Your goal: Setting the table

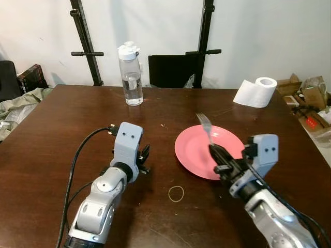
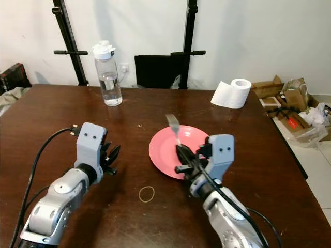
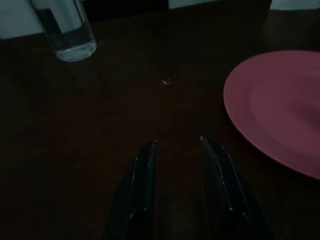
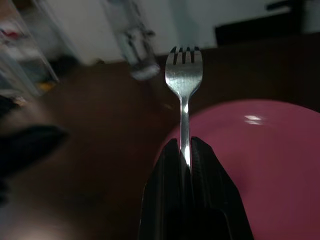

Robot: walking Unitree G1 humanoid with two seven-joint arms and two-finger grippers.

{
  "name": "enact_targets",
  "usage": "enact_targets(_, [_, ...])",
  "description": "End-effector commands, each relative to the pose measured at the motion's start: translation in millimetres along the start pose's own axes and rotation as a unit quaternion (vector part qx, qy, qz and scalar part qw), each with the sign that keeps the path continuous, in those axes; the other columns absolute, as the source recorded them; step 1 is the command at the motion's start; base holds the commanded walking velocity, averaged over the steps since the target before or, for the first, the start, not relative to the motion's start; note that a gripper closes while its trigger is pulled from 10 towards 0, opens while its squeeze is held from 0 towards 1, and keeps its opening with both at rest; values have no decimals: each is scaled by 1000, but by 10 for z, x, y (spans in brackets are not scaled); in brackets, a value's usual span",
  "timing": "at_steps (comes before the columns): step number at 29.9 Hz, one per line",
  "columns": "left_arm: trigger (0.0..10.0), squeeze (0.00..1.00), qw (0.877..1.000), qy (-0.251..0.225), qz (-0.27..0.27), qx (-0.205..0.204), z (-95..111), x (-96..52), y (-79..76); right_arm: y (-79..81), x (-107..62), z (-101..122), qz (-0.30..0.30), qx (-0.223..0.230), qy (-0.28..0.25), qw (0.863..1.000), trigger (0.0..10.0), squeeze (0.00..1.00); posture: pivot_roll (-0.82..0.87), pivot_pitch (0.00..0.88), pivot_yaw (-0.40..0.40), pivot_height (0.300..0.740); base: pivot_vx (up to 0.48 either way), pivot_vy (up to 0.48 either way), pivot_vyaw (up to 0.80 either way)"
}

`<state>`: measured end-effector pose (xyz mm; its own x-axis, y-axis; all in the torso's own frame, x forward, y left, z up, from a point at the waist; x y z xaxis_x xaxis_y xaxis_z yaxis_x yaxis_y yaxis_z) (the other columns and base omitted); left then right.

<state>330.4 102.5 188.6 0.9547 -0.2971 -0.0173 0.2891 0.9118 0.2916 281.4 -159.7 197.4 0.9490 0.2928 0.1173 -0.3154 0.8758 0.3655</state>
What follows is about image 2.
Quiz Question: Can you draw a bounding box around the dark printed box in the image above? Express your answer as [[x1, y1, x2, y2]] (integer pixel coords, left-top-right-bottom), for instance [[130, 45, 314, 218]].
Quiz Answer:
[[0, 63, 25, 95]]

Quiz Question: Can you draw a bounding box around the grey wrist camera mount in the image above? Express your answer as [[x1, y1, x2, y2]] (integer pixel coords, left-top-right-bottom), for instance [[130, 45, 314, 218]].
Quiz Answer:
[[75, 122, 108, 169], [197, 134, 235, 181]]

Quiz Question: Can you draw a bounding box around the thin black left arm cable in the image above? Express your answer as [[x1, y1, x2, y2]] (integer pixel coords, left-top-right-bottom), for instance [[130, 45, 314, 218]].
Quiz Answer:
[[26, 183, 55, 223]]

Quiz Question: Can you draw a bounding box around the dark brown table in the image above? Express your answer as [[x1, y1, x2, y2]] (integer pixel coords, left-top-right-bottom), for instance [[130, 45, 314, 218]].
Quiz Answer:
[[0, 84, 331, 248]]

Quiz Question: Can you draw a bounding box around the clear plastic bag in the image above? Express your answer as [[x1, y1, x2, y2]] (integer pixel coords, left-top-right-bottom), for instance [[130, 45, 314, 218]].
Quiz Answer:
[[303, 102, 331, 143]]

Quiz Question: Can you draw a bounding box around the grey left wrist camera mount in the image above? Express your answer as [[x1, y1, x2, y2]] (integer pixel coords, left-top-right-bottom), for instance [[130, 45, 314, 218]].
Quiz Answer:
[[75, 122, 108, 169]]

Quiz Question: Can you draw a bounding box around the flat cardboard box red item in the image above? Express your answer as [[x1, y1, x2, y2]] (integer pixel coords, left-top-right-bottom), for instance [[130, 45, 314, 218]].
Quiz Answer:
[[272, 106, 316, 137]]

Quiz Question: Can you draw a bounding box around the pink plate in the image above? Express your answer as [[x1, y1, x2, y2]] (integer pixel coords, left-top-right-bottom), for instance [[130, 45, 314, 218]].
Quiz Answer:
[[148, 125, 210, 180]]

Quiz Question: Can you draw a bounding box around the yellow rubber band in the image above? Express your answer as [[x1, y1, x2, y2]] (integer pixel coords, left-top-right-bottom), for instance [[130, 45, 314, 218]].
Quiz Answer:
[[139, 186, 156, 203]]

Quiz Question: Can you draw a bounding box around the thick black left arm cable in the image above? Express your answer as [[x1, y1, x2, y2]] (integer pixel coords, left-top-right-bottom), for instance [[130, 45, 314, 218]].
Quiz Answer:
[[8, 127, 81, 248]]

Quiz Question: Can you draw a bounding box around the grey-green crumpled cloth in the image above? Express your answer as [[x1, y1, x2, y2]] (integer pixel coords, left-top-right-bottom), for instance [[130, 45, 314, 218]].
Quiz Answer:
[[0, 87, 29, 112]]

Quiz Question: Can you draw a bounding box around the clear bottle white lid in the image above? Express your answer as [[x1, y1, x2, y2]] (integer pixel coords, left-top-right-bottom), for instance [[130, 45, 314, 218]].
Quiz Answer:
[[92, 40, 123, 107]]

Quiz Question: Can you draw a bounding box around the small open cardboard box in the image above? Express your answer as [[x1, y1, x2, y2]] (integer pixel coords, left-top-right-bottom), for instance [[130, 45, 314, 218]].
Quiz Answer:
[[252, 75, 285, 102]]

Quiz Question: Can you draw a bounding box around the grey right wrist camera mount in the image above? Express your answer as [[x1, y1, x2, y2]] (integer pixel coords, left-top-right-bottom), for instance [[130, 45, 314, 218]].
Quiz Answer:
[[197, 134, 235, 181]]

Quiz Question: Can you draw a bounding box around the white toilet paper roll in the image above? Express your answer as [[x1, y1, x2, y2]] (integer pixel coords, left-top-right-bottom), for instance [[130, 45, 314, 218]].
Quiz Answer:
[[210, 78, 252, 109]]

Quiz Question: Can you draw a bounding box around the black metal rack post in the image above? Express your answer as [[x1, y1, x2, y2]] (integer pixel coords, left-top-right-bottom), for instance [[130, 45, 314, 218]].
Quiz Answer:
[[52, 0, 88, 87], [170, 0, 206, 89]]

